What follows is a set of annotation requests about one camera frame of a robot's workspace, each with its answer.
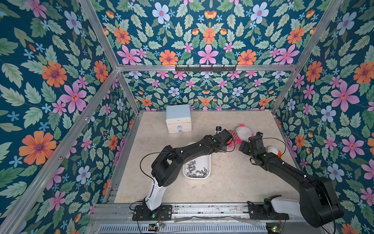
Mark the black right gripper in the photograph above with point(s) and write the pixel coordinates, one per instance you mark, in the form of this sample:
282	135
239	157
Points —
245	146

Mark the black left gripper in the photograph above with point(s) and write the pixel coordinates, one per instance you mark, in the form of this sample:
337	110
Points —
224	145

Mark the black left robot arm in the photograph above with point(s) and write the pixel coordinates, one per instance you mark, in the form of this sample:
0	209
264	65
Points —
169	162

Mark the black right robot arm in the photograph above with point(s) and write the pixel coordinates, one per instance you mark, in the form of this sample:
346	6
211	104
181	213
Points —
318	203

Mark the white storage tray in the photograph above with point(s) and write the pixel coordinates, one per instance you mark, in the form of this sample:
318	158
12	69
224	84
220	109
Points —
202	161

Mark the pile of wing nuts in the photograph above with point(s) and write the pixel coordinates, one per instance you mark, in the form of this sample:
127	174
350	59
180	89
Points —
194	172

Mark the pale blue drawer box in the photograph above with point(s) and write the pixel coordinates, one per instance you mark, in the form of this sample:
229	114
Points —
178	119

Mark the pink white striped plush toy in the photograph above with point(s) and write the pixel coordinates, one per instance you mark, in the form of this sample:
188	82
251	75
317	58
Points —
240	134

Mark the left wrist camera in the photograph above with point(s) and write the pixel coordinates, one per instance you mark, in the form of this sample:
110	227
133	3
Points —
218	129

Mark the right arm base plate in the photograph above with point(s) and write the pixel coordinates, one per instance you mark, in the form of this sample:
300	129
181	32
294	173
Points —
265	210

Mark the black hook rail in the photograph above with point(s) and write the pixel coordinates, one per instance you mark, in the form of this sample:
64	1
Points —
205	68

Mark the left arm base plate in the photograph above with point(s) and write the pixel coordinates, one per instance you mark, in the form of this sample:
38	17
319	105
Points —
143	213

